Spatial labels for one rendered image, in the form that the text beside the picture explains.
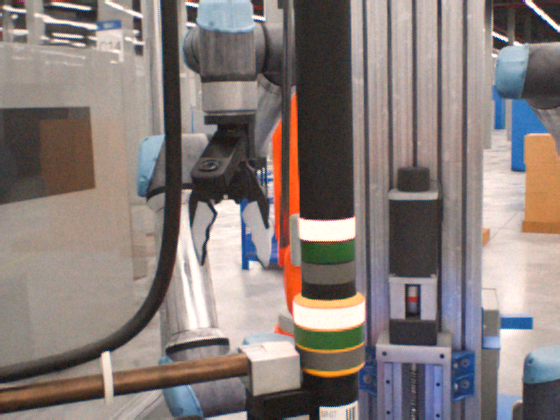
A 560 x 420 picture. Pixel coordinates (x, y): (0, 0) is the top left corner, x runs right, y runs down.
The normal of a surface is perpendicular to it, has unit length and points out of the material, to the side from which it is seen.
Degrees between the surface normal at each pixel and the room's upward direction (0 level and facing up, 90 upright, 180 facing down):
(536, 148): 90
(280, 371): 90
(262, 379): 90
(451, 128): 90
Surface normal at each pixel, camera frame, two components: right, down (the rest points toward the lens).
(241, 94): 0.49, 0.11
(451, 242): -0.22, 0.15
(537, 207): -0.44, 0.15
